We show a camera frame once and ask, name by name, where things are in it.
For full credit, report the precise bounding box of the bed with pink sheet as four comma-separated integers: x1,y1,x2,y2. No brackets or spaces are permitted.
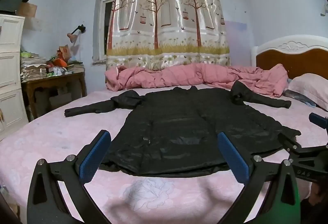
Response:
0,81,328,224

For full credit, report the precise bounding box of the white and brown headboard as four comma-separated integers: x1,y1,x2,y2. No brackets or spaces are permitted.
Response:
251,35,328,80

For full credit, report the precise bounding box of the dark blue cloth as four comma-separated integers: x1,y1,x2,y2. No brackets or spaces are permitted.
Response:
283,89,318,108

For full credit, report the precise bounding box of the white framed window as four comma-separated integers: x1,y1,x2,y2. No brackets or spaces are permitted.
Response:
92,0,121,63

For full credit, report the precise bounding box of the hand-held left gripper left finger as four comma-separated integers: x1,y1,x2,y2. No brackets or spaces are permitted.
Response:
27,130,112,224

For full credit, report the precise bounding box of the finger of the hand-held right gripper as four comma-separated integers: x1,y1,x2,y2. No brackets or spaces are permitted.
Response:
278,132,304,160
309,112,328,135

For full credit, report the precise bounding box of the tree print curtain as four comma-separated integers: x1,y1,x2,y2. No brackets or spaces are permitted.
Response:
106,0,231,71

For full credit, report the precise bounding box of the white drawer cabinet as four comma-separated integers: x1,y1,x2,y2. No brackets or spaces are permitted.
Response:
0,13,29,141

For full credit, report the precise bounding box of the stack of papers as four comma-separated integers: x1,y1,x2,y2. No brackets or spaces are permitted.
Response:
20,56,49,82

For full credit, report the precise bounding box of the orange toy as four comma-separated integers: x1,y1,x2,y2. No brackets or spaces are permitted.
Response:
46,45,71,68

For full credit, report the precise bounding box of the pink quilt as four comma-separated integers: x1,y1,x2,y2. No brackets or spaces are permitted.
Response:
105,63,289,98

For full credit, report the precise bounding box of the pink wall lamp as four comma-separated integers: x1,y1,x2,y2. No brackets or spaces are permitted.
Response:
67,25,86,44

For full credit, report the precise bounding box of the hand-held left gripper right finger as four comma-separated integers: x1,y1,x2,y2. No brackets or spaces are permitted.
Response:
217,132,301,224

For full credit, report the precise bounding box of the pink pillow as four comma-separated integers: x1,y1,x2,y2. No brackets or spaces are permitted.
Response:
288,73,328,110

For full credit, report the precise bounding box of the black padded coat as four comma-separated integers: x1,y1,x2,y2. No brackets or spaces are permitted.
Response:
64,81,301,178

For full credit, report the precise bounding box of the cardboard box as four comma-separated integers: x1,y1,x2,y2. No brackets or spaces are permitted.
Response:
16,2,38,18

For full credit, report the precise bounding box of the wooden side table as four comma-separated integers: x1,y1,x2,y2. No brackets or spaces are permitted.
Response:
21,68,87,119

